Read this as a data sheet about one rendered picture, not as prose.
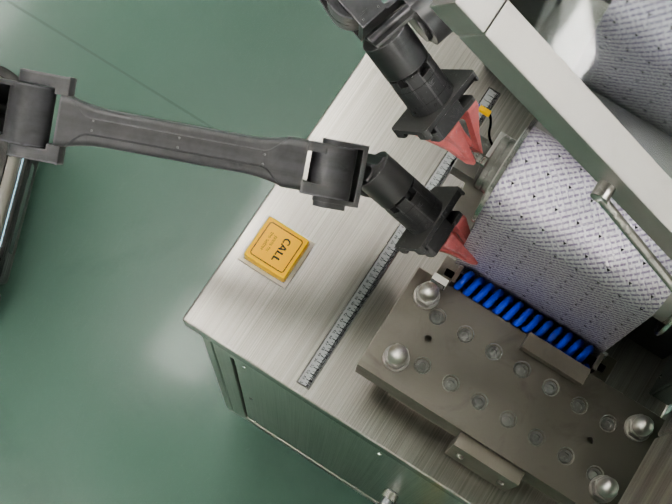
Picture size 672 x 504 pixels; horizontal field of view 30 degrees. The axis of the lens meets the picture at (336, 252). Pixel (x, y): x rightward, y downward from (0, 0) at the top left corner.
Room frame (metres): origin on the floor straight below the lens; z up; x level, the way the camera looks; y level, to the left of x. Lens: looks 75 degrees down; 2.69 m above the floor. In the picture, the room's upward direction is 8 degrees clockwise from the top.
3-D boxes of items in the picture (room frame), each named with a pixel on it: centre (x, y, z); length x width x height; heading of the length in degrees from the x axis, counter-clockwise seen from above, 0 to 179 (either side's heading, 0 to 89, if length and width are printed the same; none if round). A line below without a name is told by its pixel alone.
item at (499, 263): (0.41, -0.27, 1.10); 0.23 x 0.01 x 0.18; 65
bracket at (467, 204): (0.57, -0.17, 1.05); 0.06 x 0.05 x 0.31; 65
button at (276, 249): (0.47, 0.09, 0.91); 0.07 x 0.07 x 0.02; 65
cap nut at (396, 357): (0.31, -0.10, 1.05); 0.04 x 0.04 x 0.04
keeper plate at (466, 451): (0.20, -0.24, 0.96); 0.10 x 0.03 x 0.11; 65
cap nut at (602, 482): (0.18, -0.39, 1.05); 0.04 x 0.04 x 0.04
